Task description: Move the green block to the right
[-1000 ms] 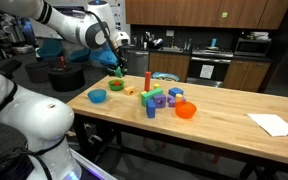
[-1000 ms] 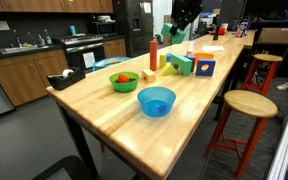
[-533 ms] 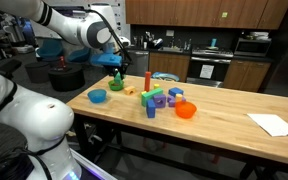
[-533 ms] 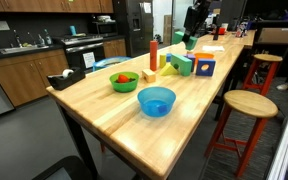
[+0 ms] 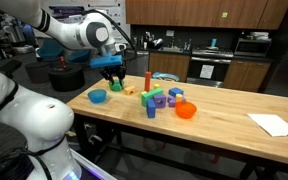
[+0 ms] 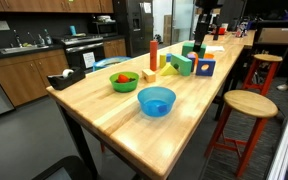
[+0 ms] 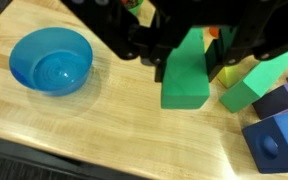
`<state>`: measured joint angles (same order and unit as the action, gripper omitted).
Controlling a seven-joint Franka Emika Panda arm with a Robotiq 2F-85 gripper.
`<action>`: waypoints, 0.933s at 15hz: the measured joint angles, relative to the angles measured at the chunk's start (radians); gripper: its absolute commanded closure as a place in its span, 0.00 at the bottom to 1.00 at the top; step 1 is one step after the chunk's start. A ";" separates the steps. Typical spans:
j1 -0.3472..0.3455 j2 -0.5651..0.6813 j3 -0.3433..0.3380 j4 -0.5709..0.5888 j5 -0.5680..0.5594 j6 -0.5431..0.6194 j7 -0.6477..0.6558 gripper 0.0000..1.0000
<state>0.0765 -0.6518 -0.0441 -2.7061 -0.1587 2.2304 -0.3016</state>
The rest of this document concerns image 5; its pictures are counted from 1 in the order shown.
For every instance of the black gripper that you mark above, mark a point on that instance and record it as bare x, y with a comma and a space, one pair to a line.
114, 71

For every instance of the green arch block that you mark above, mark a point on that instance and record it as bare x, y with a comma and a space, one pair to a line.
116, 86

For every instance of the lit robot base platform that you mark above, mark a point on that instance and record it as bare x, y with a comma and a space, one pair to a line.
90, 168

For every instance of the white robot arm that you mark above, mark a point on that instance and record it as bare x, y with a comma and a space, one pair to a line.
70, 33

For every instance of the orange arch block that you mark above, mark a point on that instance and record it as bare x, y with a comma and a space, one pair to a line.
129, 90

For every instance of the yellow triangle block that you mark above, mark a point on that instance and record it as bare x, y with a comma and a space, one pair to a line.
143, 94

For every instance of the red cylinder block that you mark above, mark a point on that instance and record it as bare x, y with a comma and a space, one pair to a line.
147, 81

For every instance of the long green block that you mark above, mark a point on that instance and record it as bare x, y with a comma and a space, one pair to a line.
151, 96

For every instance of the small yellow block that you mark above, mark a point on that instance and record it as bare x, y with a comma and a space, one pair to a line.
156, 86

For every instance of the blue cube block with hole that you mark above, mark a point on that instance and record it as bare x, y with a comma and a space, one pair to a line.
151, 109

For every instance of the purple block with hole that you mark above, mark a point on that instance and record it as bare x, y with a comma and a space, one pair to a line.
159, 101

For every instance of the small purple block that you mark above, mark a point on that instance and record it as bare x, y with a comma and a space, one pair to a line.
171, 102

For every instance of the wooden butcher block table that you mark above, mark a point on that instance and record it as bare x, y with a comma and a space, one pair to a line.
80, 133

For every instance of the yellow cylinder block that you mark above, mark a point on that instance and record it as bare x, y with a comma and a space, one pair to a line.
179, 97

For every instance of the blue plastic bowl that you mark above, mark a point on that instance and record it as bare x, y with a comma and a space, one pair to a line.
97, 96

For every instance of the steel dishwasher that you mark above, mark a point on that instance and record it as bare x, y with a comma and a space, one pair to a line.
138, 65

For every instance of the light blue plastic seat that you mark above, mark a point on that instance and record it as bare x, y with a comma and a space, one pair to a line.
165, 76

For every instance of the wooden lower kitchen cabinets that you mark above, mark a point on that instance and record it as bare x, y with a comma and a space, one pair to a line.
169, 66

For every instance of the wooden kitchen cabinets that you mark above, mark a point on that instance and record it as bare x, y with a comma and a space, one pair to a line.
169, 66
200, 13

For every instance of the black kettle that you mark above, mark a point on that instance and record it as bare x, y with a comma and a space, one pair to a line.
157, 43

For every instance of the steel kitchen sink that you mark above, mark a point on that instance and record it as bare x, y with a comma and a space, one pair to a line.
170, 50

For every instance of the blue lounge chair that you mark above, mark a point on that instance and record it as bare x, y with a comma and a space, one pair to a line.
50, 50

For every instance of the orange plastic bowl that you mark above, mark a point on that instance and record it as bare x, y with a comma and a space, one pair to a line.
185, 110

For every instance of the small black round ottoman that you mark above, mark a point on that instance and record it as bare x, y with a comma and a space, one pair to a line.
37, 71

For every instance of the white paper on oven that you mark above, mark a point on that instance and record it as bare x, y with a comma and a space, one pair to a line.
206, 71

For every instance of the black steel oven range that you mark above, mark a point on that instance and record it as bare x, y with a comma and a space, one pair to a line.
210, 65

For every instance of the teal cup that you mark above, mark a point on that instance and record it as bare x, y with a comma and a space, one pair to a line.
213, 42

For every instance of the wooden upper kitchen cabinets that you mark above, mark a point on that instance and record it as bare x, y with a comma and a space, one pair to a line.
200, 13

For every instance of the green sticky note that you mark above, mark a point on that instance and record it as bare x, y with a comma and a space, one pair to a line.
224, 15

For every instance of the wooden cabinet beside oven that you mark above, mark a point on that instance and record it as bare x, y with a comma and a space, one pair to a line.
245, 76

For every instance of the steel microwave oven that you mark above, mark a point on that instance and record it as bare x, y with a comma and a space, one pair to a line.
252, 47

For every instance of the white paper sheet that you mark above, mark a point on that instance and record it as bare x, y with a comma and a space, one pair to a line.
274, 125

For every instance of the blue wrist camera housing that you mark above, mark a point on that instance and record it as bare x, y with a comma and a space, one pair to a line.
105, 62

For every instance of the white wall outlet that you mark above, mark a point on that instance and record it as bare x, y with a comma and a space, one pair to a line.
170, 33

